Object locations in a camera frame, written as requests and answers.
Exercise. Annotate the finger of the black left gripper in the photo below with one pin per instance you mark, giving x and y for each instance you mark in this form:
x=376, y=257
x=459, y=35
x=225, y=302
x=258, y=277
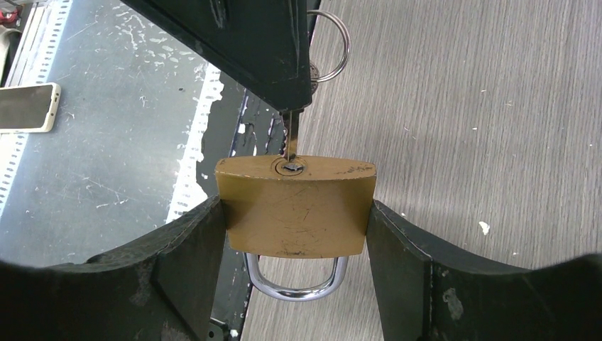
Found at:
x=263, y=45

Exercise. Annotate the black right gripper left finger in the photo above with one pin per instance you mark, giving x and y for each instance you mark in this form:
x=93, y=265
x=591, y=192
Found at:
x=160, y=286

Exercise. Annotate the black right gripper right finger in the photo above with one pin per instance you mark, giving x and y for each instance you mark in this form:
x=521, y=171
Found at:
x=430, y=289

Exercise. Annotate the small silver key with ring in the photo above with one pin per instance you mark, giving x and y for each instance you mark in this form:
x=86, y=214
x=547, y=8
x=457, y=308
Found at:
x=291, y=119

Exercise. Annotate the brass padlock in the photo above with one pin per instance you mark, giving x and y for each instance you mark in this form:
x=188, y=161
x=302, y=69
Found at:
x=313, y=207

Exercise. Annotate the white smartphone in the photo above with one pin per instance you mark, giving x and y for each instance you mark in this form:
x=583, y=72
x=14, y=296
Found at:
x=29, y=109

